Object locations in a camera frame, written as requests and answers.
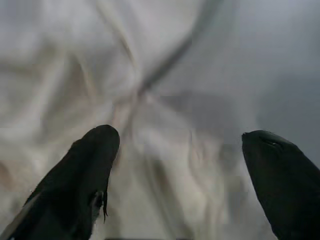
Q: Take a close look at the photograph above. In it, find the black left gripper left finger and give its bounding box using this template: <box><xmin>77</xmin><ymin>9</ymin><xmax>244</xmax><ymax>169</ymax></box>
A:
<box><xmin>0</xmin><ymin>124</ymin><xmax>121</xmax><ymax>240</ymax></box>

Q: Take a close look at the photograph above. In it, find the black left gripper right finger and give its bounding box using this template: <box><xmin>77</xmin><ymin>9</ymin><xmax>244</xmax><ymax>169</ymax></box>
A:
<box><xmin>241</xmin><ymin>129</ymin><xmax>320</xmax><ymax>240</ymax></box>

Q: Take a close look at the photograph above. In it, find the plain white garment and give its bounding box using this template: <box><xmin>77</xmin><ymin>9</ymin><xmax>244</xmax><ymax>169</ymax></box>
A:
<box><xmin>0</xmin><ymin>0</ymin><xmax>320</xmax><ymax>240</ymax></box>

